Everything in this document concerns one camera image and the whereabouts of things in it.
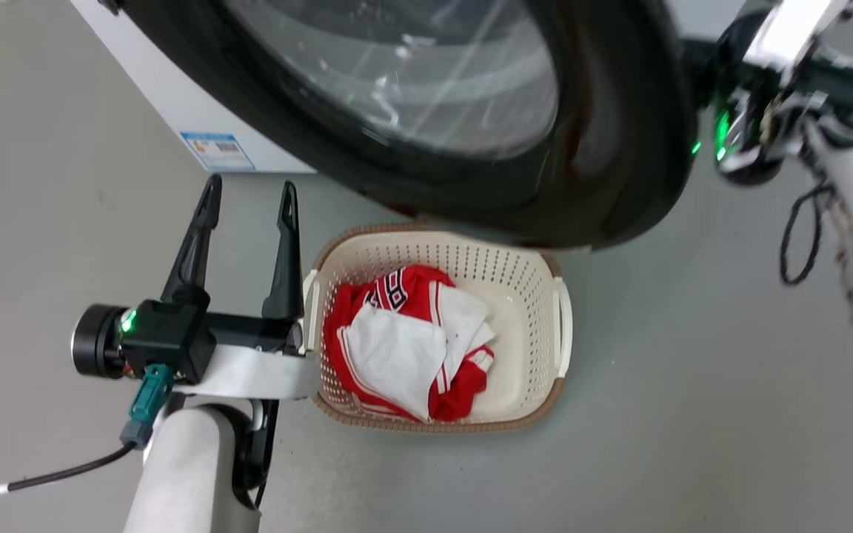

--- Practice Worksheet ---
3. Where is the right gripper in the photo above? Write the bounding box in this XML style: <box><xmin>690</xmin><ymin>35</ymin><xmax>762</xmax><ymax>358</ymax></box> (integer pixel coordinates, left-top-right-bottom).
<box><xmin>681</xmin><ymin>0</ymin><xmax>853</xmax><ymax>187</ymax></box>

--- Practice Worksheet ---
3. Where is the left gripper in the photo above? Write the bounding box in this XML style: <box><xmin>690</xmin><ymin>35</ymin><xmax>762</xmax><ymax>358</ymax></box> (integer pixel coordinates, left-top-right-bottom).
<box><xmin>70</xmin><ymin>174</ymin><xmax>322</xmax><ymax>403</ymax></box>

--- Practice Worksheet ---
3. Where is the black round washing machine door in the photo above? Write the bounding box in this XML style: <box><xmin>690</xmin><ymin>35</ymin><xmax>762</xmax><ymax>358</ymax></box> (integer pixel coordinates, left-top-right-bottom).
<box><xmin>117</xmin><ymin>0</ymin><xmax>698</xmax><ymax>251</ymax></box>

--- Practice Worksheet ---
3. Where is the white washing machine body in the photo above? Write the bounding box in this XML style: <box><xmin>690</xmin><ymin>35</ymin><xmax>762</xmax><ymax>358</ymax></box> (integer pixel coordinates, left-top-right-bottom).
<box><xmin>70</xmin><ymin>0</ymin><xmax>318</xmax><ymax>175</ymax></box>

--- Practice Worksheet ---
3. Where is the blue white energy label sticker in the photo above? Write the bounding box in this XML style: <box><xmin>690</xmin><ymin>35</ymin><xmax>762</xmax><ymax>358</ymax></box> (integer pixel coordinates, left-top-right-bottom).
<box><xmin>180</xmin><ymin>131</ymin><xmax>256</xmax><ymax>172</ymax></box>

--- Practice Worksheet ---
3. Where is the red and white jersey garment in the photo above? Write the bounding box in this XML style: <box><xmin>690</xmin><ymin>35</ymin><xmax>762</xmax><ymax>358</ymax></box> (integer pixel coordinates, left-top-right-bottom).
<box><xmin>322</xmin><ymin>264</ymin><xmax>497</xmax><ymax>424</ymax></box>

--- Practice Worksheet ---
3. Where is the cream plastic laundry basket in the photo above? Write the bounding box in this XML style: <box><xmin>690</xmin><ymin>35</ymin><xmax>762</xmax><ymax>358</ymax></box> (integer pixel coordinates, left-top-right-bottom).
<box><xmin>302</xmin><ymin>224</ymin><xmax>574</xmax><ymax>435</ymax></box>

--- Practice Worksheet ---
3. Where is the black cable with teal connector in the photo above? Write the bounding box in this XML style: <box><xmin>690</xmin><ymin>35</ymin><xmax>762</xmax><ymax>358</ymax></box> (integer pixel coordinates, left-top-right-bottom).
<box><xmin>0</xmin><ymin>362</ymin><xmax>176</xmax><ymax>505</ymax></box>

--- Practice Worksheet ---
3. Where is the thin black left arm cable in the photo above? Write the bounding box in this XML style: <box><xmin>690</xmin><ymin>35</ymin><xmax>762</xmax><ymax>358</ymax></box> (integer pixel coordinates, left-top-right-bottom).
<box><xmin>233</xmin><ymin>398</ymin><xmax>281</xmax><ymax>512</ymax></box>

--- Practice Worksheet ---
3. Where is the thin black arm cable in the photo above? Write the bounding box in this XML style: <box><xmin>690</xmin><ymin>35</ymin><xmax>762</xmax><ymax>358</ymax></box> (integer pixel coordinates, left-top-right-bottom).
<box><xmin>779</xmin><ymin>181</ymin><xmax>836</xmax><ymax>286</ymax></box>
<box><xmin>233</xmin><ymin>398</ymin><xmax>281</xmax><ymax>512</ymax></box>

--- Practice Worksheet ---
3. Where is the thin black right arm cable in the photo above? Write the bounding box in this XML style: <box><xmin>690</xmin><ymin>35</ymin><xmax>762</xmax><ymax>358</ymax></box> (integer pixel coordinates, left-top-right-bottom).
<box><xmin>779</xmin><ymin>181</ymin><xmax>836</xmax><ymax>286</ymax></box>

